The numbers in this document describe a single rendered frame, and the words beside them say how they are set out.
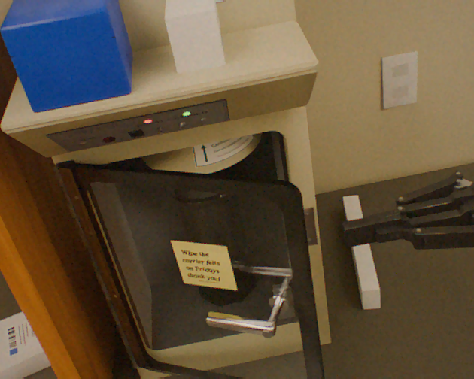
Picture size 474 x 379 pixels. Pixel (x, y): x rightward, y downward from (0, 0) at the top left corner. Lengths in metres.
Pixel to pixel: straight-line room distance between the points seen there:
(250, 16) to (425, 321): 0.62
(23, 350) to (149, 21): 0.67
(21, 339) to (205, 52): 0.72
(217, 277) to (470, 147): 0.82
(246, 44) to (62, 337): 0.46
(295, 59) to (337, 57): 0.62
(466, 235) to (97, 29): 0.46
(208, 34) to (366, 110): 0.74
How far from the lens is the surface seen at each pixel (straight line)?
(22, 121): 0.66
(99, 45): 0.62
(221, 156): 0.84
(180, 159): 0.84
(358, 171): 1.42
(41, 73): 0.64
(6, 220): 0.78
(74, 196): 0.82
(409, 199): 0.81
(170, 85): 0.64
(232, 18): 0.73
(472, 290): 1.18
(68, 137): 0.70
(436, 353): 1.08
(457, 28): 1.33
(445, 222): 0.79
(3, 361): 1.19
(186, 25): 0.64
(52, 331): 0.88
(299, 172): 0.84
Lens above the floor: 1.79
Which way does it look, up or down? 36 degrees down
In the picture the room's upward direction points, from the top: 11 degrees counter-clockwise
